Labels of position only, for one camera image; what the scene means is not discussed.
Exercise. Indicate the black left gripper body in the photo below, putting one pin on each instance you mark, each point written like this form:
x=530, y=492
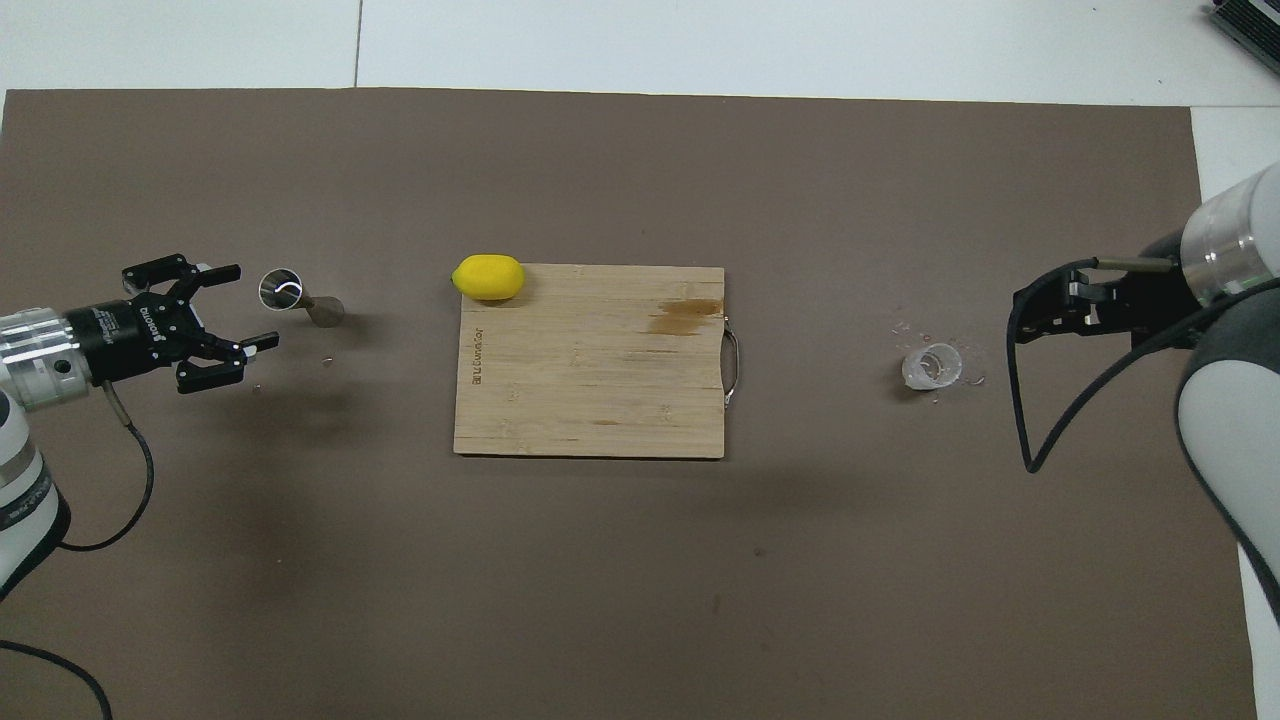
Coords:
x=130, y=340

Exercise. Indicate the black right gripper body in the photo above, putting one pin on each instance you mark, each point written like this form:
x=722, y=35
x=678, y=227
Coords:
x=1165, y=300

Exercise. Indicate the steel double jigger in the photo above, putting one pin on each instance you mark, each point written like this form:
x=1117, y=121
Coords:
x=283, y=290

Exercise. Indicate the clear plastic cup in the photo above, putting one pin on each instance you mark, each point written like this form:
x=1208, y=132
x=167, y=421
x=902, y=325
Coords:
x=932, y=367

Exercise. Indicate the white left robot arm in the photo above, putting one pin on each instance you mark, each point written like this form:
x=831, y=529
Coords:
x=30, y=350

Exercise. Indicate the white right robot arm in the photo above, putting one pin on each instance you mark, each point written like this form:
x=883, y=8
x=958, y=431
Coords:
x=1240, y=400

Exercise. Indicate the grey ribbed metal device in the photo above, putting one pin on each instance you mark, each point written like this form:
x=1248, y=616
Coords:
x=1250, y=25

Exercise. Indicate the yellow lemon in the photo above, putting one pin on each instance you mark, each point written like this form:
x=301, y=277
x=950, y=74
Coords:
x=488, y=278

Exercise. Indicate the bamboo cutting board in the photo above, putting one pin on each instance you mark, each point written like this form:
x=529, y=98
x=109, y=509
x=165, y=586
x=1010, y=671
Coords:
x=590, y=370

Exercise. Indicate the brown table mat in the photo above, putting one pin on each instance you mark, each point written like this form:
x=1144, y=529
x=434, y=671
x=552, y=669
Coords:
x=640, y=600

